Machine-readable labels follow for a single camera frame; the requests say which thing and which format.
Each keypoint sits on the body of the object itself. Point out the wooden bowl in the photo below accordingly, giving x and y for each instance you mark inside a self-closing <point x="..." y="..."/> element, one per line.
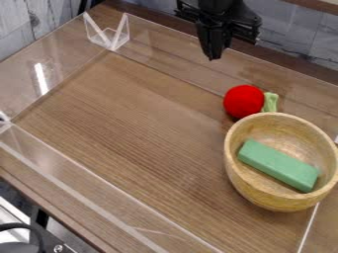
<point x="299" y="139"/>

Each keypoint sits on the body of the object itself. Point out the red plush fruit green leaf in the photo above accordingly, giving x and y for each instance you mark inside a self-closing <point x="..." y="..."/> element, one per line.
<point x="245" y="100"/>

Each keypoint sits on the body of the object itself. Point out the green rectangular block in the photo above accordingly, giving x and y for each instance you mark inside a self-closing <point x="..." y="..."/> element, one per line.
<point x="278" y="165"/>

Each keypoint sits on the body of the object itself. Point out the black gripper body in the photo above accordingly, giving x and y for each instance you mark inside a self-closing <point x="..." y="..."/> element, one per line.
<point x="227" y="13"/>

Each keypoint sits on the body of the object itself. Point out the black metal table frame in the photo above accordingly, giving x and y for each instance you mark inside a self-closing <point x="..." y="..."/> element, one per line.
<point x="54" y="245"/>

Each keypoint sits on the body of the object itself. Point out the clear acrylic tray wall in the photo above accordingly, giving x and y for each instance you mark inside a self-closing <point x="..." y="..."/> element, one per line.
<point x="118" y="175"/>

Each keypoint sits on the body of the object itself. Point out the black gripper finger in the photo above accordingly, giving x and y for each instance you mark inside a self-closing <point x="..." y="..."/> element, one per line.
<point x="210" y="34"/>
<point x="227" y="37"/>

